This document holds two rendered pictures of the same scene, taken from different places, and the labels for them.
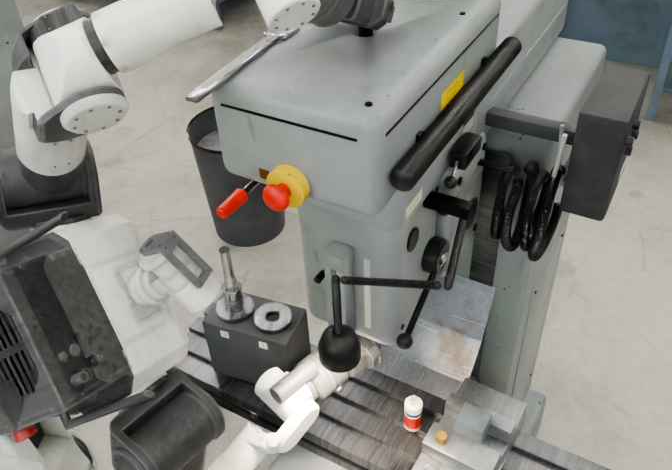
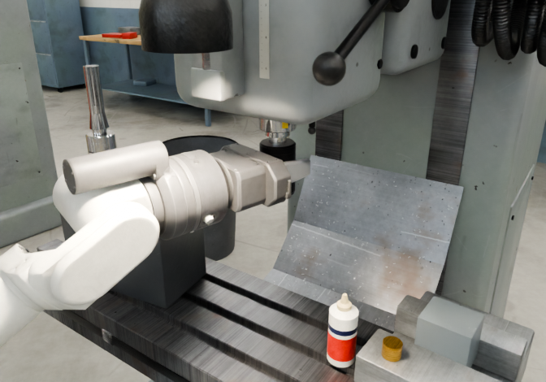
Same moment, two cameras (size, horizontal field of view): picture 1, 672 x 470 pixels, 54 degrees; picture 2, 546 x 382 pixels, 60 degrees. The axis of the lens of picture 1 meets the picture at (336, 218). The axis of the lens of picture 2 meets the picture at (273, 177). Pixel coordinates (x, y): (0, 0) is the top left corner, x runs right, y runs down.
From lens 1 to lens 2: 92 cm
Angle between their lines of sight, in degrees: 17
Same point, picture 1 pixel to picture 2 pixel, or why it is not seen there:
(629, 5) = not seen: hidden behind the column
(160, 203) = not seen: hidden behind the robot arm
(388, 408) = (305, 335)
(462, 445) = (432, 366)
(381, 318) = (288, 41)
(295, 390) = (112, 175)
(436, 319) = (379, 239)
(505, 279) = (478, 171)
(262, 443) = (22, 269)
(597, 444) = not seen: outside the picture
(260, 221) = (210, 238)
